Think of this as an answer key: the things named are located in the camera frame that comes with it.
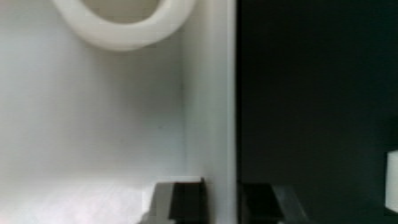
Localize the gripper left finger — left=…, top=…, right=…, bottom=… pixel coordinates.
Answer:
left=140, top=178, right=208, bottom=224

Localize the white leg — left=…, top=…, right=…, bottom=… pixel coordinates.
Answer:
left=385, top=150, right=398, bottom=213

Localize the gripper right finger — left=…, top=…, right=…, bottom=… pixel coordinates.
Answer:
left=240, top=183, right=309, bottom=224

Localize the white square tabletop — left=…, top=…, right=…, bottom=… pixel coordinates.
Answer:
left=0, top=0, right=238, bottom=224

